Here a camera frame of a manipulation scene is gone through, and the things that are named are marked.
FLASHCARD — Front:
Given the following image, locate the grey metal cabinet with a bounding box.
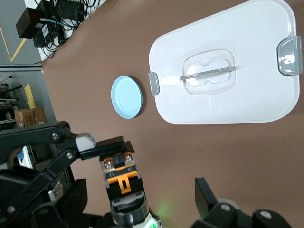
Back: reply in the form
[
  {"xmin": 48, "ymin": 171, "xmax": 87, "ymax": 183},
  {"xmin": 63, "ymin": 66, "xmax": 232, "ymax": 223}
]
[{"xmin": 0, "ymin": 64, "xmax": 58, "ymax": 133}]

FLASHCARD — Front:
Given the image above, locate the brown cardboard box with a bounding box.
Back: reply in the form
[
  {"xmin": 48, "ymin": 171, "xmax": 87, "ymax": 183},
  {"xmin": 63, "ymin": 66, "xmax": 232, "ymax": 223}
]
[
  {"xmin": 33, "ymin": 107, "xmax": 47, "ymax": 124},
  {"xmin": 14, "ymin": 108, "xmax": 36, "ymax": 128}
]

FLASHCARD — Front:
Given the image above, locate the black cable tangle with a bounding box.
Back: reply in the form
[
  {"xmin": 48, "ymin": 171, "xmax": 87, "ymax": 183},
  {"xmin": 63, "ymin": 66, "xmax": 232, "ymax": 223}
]
[{"xmin": 35, "ymin": 0, "xmax": 92, "ymax": 59}]

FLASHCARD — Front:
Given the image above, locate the grey lid latch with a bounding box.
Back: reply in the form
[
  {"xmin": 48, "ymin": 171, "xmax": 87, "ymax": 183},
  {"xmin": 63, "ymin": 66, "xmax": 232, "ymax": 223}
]
[
  {"xmin": 148, "ymin": 72, "xmax": 160, "ymax": 96},
  {"xmin": 277, "ymin": 35, "xmax": 304, "ymax": 76}
]

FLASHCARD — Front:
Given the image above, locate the white plastic storage box lid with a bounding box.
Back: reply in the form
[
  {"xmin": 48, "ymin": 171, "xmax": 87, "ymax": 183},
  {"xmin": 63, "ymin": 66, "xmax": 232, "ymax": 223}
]
[{"xmin": 148, "ymin": 0, "xmax": 300, "ymax": 125}]

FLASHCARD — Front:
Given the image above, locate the grey lid handle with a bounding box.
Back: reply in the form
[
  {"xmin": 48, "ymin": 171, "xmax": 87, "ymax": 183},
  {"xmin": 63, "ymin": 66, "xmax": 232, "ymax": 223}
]
[{"xmin": 180, "ymin": 66, "xmax": 236, "ymax": 82}]

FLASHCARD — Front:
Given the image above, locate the black rectangular box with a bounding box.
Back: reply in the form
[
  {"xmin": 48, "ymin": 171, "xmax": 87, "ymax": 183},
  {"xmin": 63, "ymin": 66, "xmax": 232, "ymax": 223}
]
[{"xmin": 16, "ymin": 7, "xmax": 46, "ymax": 38}]

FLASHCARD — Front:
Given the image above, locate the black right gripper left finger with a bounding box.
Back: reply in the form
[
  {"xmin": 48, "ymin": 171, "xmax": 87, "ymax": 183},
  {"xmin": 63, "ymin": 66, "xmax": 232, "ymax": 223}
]
[{"xmin": 0, "ymin": 166, "xmax": 105, "ymax": 228}]

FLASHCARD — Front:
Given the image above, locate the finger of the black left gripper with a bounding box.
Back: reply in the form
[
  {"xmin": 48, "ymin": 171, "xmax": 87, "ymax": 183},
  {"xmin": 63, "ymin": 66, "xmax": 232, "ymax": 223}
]
[{"xmin": 0, "ymin": 121, "xmax": 135, "ymax": 188}]

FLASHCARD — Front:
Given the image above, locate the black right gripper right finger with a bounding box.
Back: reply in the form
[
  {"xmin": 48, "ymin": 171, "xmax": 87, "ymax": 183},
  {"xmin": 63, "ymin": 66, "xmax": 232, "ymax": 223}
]
[{"xmin": 192, "ymin": 177, "xmax": 304, "ymax": 228}]

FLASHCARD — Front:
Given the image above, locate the light blue round plate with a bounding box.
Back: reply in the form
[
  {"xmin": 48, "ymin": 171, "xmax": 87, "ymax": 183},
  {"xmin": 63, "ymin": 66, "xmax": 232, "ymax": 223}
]
[{"xmin": 111, "ymin": 75, "xmax": 144, "ymax": 119}]

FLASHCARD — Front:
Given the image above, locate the orange black push-button switch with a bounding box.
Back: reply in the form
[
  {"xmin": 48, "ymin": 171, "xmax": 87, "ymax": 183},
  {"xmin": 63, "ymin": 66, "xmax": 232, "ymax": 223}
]
[{"xmin": 98, "ymin": 153, "xmax": 149, "ymax": 225}]

